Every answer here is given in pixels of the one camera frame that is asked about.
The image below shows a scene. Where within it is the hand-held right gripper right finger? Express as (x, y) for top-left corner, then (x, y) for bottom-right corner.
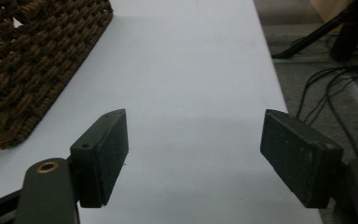
(259, 108), (358, 224)

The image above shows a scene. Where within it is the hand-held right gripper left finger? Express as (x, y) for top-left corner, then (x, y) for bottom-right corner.
(16, 108), (130, 224)

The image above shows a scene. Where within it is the brown woven basket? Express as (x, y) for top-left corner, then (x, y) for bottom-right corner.
(0, 0), (114, 150)

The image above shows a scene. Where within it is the black cable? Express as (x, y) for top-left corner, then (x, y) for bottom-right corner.
(296, 66), (358, 119)
(304, 72), (358, 158)

